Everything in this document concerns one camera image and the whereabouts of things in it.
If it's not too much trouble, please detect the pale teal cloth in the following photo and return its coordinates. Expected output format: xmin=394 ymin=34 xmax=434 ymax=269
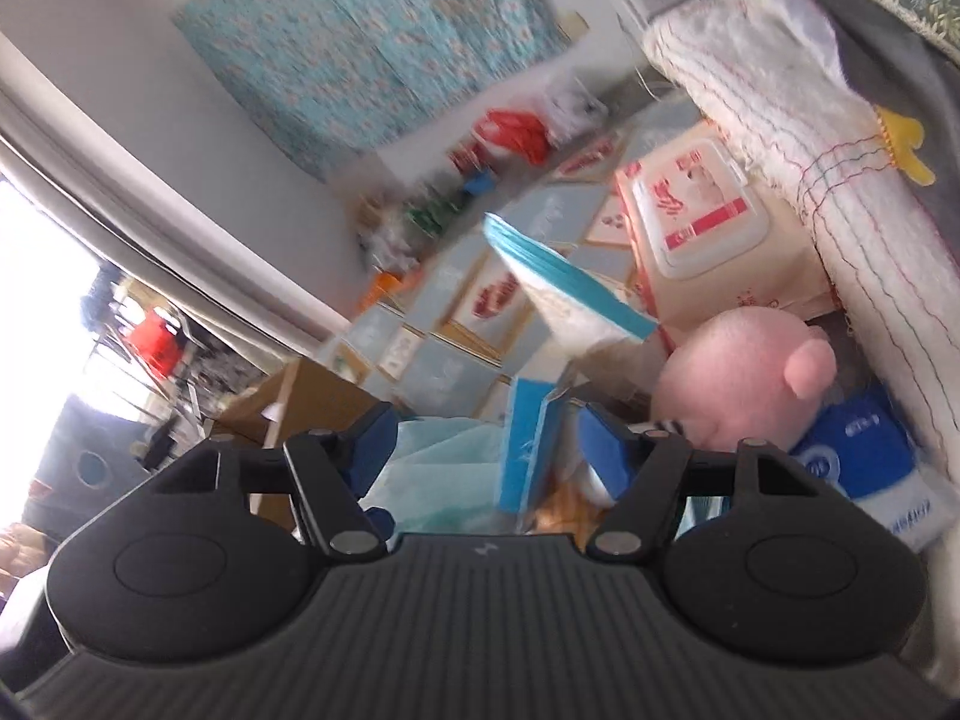
xmin=360 ymin=418 xmax=505 ymax=542

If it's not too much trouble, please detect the teal floral cloth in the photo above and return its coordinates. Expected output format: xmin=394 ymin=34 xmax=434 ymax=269
xmin=172 ymin=0 xmax=572 ymax=182

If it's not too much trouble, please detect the white bag with blue edge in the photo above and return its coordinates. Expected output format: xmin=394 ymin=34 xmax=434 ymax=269
xmin=483 ymin=211 xmax=662 ymax=362

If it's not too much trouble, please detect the blue tissue pack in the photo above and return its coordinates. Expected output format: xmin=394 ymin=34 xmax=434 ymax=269
xmin=793 ymin=388 xmax=947 ymax=554

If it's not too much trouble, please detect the red plastic bag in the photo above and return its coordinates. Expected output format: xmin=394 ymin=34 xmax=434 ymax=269
xmin=480 ymin=109 xmax=553 ymax=166

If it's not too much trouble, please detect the light blue packet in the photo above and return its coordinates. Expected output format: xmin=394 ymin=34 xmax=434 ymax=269
xmin=495 ymin=377 xmax=587 ymax=517

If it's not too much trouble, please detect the grey cloth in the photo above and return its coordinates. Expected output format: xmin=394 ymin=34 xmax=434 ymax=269
xmin=831 ymin=0 xmax=960 ymax=260

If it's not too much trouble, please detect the white water dispenser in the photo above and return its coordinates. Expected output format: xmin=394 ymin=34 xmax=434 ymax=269
xmin=613 ymin=0 xmax=713 ymax=42

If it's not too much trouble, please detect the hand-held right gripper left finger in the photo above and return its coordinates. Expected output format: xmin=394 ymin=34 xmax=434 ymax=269
xmin=150 ymin=401 xmax=400 ymax=560

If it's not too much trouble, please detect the cardboard box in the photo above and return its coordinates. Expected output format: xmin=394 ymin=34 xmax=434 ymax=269
xmin=216 ymin=356 xmax=412 ymax=527

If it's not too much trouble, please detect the pink plush pig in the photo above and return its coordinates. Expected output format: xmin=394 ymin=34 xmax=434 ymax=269
xmin=646 ymin=307 xmax=839 ymax=455

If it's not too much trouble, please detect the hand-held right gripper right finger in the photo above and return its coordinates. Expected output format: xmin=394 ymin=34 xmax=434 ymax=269
xmin=582 ymin=401 xmax=822 ymax=560

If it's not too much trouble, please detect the printed tablecloth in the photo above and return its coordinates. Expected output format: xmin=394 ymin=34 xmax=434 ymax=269
xmin=322 ymin=111 xmax=680 ymax=422

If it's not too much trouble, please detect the red and white wipes pack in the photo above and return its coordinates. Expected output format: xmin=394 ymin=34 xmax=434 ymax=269
xmin=613 ymin=120 xmax=835 ymax=332

